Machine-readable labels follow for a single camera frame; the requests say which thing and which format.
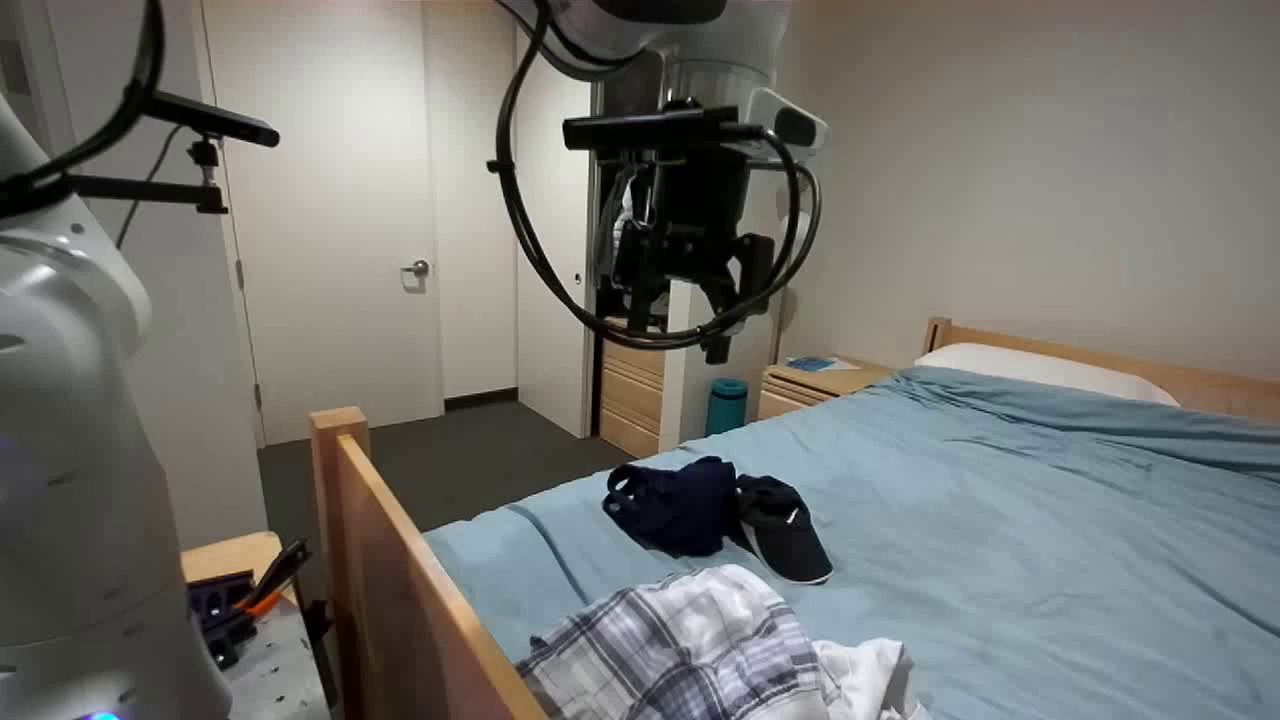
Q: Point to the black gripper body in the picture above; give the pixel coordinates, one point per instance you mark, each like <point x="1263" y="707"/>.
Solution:
<point x="684" y="203"/>

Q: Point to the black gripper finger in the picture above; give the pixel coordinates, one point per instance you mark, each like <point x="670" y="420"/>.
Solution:
<point x="744" y="282"/>
<point x="638" y="301"/>

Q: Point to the black clothing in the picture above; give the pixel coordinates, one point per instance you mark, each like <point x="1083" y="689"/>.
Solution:
<point x="675" y="504"/>

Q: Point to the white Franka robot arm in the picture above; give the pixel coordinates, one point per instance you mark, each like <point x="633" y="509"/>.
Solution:
<point x="65" y="466"/>

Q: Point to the white open closet door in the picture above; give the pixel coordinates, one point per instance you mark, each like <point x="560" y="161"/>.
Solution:
<point x="554" y="293"/>

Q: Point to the light wood dresser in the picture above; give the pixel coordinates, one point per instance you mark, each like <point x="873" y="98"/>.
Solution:
<point x="638" y="398"/>

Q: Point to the blue item on nightstand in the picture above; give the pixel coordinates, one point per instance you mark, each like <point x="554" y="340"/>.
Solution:
<point x="808" y="361"/>

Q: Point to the teal bottle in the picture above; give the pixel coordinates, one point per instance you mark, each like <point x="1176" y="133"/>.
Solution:
<point x="727" y="407"/>

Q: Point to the light wood nightstand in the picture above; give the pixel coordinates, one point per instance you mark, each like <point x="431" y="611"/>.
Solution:
<point x="815" y="387"/>

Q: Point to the black cap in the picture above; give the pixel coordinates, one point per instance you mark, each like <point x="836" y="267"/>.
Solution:
<point x="789" y="529"/>

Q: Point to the white pillow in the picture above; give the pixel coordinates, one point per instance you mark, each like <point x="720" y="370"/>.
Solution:
<point x="1042" y="370"/>

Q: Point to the white room door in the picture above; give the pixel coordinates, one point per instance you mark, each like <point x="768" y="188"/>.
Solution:
<point x="332" y="226"/>

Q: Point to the plaid shirt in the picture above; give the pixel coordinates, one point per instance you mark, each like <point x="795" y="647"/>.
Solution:
<point x="682" y="647"/>

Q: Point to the wooden footboard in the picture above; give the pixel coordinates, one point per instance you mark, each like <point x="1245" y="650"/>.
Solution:
<point x="386" y="584"/>

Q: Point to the white cloth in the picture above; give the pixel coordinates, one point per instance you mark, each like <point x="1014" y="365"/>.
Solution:
<point x="863" y="669"/>

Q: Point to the wooden headboard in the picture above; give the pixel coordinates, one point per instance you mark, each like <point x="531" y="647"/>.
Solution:
<point x="1203" y="387"/>

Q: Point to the black tool set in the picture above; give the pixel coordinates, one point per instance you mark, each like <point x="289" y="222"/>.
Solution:
<point x="223" y="614"/>

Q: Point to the black camera on stand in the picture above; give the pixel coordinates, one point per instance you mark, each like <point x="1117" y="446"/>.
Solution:
<point x="213" y="121"/>

